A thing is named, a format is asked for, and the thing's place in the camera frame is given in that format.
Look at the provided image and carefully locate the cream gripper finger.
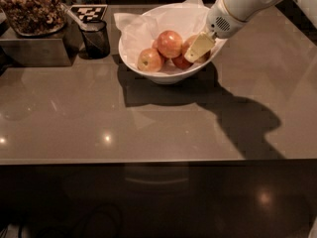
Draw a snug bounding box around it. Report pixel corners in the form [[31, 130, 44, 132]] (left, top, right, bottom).
[[184, 32, 216, 62]]

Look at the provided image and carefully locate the black mesh cup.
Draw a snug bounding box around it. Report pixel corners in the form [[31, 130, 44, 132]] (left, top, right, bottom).
[[80, 20, 110, 59]]

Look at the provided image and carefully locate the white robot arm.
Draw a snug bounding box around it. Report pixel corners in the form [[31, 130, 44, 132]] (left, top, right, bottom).
[[184, 0, 317, 62]]

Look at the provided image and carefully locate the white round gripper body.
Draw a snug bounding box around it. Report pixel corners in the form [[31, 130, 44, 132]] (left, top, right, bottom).
[[206, 0, 248, 39]]

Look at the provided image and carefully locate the white paper liner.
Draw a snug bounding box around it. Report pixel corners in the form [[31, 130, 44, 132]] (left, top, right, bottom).
[[114, 0, 210, 68]]

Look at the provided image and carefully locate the dark metal box stand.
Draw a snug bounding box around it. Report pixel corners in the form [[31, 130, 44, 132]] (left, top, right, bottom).
[[0, 22, 83, 67]]

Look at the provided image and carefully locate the white utensil in cup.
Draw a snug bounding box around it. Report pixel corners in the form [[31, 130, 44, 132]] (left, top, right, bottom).
[[60, 3, 88, 31]]

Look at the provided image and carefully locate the white bowl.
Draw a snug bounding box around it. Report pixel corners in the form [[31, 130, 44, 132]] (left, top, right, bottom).
[[128, 39, 226, 84]]

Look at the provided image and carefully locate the black white marker tag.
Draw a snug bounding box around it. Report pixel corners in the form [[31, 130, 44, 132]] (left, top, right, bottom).
[[70, 4, 107, 22]]

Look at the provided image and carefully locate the hidden bottom red apple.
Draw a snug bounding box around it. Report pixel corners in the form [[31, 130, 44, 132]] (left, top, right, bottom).
[[171, 55, 192, 69]]

